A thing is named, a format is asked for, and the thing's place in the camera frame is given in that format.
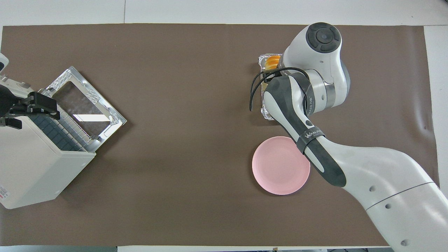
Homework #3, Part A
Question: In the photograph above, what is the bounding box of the glass oven door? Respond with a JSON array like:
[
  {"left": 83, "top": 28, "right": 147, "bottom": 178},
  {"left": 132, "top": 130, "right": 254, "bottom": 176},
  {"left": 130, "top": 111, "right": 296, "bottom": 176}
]
[{"left": 38, "top": 66, "right": 127, "bottom": 153}]

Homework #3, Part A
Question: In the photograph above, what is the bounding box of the cream toaster oven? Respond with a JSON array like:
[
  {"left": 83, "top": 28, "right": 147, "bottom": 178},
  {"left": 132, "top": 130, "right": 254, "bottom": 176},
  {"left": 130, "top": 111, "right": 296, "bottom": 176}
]
[{"left": 0, "top": 75, "right": 97, "bottom": 210}]

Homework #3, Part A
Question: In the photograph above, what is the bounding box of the brown table mat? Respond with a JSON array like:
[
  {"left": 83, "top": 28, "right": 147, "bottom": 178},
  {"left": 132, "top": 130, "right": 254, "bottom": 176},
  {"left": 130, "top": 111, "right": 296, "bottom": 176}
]
[{"left": 0, "top": 24, "right": 440, "bottom": 246}]

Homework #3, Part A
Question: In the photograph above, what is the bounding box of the aluminium foil tray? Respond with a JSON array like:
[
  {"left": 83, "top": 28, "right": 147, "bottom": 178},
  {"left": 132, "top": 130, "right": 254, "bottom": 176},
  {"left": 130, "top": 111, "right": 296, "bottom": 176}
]
[{"left": 258, "top": 53, "right": 285, "bottom": 121}]

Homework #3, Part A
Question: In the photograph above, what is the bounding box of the pink round plate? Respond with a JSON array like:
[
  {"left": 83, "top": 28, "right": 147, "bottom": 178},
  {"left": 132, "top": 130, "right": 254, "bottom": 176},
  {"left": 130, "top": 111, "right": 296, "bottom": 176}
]
[{"left": 252, "top": 136, "right": 311, "bottom": 196}]

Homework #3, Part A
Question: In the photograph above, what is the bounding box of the sliced yellow bread loaf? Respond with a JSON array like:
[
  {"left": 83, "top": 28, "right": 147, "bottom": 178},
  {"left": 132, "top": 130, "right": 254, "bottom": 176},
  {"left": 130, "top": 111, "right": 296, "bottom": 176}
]
[{"left": 265, "top": 55, "right": 281, "bottom": 70}]

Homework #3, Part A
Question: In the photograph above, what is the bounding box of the wire oven rack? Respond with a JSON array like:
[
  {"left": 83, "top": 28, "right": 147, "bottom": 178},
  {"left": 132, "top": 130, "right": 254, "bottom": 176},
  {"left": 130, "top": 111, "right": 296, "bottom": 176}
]
[{"left": 31, "top": 104, "right": 88, "bottom": 153}]

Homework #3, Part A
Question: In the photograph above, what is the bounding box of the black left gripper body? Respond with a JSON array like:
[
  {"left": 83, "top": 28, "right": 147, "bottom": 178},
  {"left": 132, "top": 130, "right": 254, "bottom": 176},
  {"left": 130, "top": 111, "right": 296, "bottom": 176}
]
[{"left": 0, "top": 85, "right": 35, "bottom": 118}]

